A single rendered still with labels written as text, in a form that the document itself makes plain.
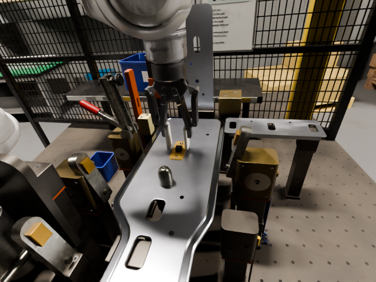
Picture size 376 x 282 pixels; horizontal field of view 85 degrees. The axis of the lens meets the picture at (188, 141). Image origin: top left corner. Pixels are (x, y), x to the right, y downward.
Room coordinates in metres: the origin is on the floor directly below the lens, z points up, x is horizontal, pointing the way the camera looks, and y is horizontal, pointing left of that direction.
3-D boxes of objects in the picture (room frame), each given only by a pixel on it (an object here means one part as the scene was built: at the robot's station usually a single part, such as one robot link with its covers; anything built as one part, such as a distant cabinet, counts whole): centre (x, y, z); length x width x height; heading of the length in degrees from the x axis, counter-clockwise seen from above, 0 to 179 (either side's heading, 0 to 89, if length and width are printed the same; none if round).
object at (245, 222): (0.23, -0.10, 0.84); 0.10 x 0.05 x 0.29; 75
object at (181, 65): (0.47, 0.03, 1.20); 0.08 x 0.07 x 0.09; 75
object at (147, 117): (0.58, 0.13, 0.88); 0.04 x 0.04 x 0.37; 75
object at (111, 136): (0.52, 0.20, 0.87); 0.10 x 0.07 x 0.35; 75
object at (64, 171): (0.35, 0.27, 0.88); 0.11 x 0.07 x 0.37; 75
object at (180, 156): (0.47, 0.03, 1.01); 0.08 x 0.04 x 0.01; 165
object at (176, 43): (0.47, 0.03, 1.28); 0.09 x 0.09 x 0.06
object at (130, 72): (0.61, 0.15, 0.95); 0.03 x 0.01 x 0.50; 165
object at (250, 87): (0.94, 0.11, 1.02); 0.90 x 0.22 x 0.03; 75
